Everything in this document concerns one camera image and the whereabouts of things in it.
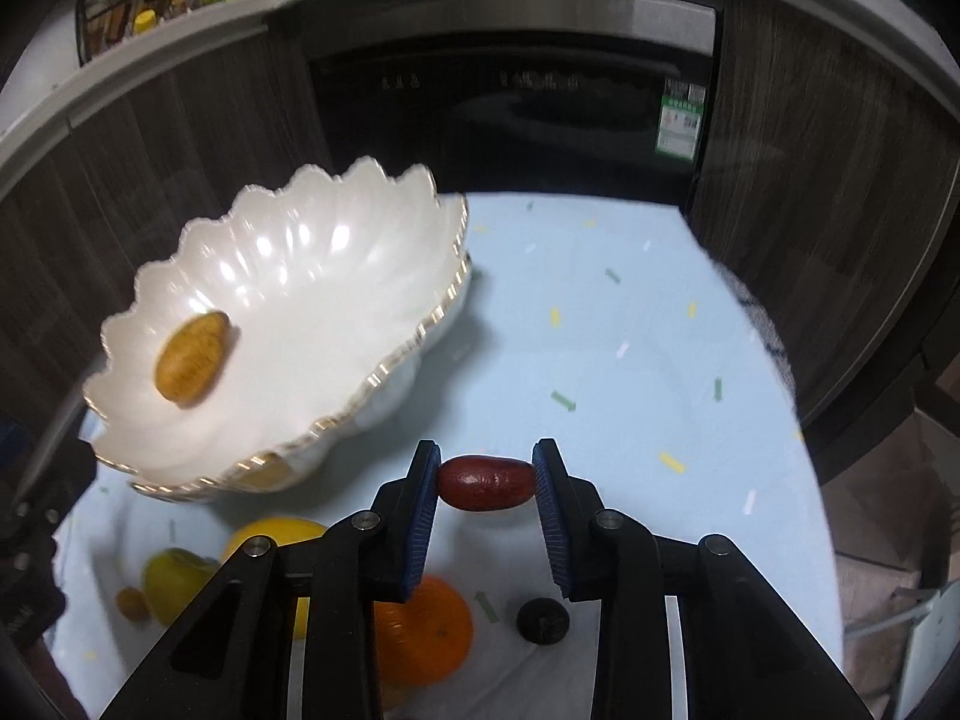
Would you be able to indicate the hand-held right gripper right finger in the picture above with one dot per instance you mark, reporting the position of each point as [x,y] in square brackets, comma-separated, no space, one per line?
[551,532]

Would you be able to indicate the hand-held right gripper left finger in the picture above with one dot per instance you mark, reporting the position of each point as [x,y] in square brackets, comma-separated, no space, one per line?
[421,532]

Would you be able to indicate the red date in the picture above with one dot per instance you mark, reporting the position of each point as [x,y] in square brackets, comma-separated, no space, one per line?
[484,484]

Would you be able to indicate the large orange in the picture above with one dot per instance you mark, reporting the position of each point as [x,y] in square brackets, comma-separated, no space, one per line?
[431,637]

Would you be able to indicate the small brown longan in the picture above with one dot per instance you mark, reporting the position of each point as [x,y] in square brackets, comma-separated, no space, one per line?
[131,604]

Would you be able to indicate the yellow lemon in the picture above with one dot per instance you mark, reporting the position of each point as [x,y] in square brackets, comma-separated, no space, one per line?
[281,529]

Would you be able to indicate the green round fruit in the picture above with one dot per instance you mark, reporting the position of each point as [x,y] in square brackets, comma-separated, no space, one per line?
[176,581]

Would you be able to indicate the white scalloped ceramic bowl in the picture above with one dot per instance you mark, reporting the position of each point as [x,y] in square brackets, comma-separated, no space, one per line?
[315,277]

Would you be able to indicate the small dark wrinkled fruit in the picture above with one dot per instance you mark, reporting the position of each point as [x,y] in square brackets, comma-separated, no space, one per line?
[541,621]

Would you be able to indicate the light blue patterned tablecloth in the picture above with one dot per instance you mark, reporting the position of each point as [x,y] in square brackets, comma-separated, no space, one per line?
[637,360]

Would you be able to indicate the small yellow-brown mango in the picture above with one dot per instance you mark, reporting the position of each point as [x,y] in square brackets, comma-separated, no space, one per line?
[191,356]

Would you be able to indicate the black built-in oven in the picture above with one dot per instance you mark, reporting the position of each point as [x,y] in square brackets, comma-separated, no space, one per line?
[525,135]

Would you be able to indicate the dark wood cabinet door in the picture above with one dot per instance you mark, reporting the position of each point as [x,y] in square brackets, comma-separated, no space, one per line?
[825,202]
[187,142]

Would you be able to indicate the green label sticker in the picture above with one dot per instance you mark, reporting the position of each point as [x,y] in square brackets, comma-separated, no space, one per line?
[681,118]

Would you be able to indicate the yellow cap bottle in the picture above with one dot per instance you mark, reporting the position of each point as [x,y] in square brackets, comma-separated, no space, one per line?
[144,21]

